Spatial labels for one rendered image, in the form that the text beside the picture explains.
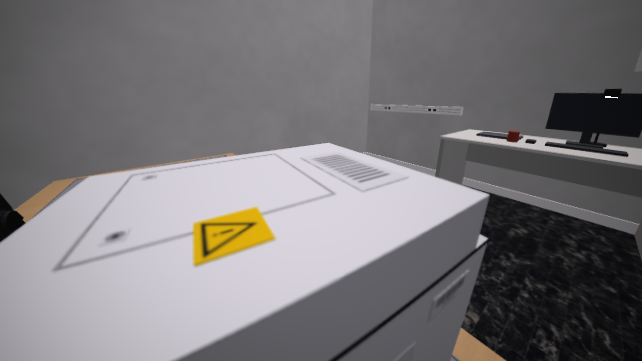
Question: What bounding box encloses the white heat sealer housing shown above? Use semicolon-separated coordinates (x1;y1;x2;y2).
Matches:
0;143;490;361

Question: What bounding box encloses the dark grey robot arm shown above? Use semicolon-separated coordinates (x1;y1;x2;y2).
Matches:
0;194;26;242

